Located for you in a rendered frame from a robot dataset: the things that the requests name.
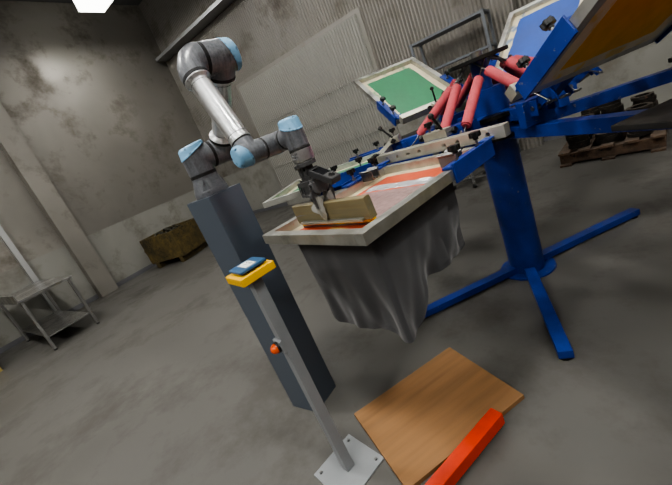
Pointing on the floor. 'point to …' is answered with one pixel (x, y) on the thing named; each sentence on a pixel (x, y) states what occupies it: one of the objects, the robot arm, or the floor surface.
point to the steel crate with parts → (174, 243)
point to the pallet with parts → (579, 150)
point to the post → (350, 456)
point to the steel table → (49, 315)
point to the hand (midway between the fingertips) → (330, 214)
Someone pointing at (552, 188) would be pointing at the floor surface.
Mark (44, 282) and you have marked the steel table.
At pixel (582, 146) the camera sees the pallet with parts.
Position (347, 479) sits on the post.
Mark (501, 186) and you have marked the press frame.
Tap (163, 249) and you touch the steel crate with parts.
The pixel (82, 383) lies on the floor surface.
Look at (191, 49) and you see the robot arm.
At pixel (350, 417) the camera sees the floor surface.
